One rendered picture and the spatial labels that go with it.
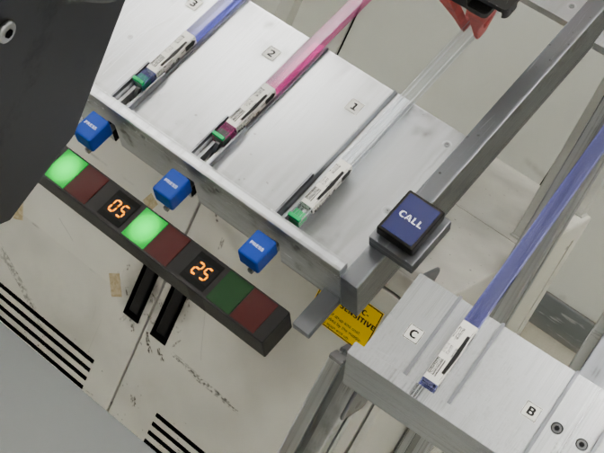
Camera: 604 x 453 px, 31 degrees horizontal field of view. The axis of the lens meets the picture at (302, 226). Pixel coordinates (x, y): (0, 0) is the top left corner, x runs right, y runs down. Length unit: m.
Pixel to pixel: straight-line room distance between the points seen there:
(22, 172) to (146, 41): 0.69
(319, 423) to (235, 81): 0.36
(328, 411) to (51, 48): 0.66
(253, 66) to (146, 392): 0.61
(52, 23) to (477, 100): 2.61
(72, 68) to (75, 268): 1.14
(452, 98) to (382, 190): 2.01
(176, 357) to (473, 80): 1.69
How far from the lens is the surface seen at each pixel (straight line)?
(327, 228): 1.05
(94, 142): 1.13
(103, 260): 1.59
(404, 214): 1.00
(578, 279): 3.02
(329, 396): 1.08
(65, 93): 0.51
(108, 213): 1.09
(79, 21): 0.49
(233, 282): 1.04
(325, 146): 1.09
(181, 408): 1.57
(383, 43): 3.15
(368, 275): 1.01
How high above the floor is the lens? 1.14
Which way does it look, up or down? 23 degrees down
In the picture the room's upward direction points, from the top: 26 degrees clockwise
